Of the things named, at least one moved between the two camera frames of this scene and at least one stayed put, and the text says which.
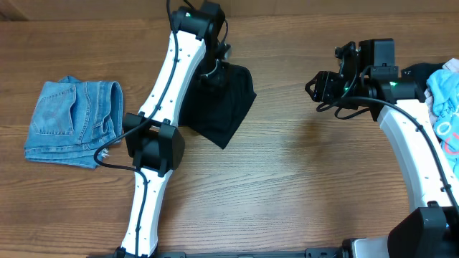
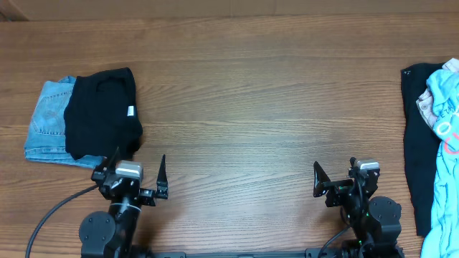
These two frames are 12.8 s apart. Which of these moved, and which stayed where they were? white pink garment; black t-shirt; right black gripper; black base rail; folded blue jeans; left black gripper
Moved: left black gripper; right black gripper; black t-shirt
Stayed: black base rail; white pink garment; folded blue jeans
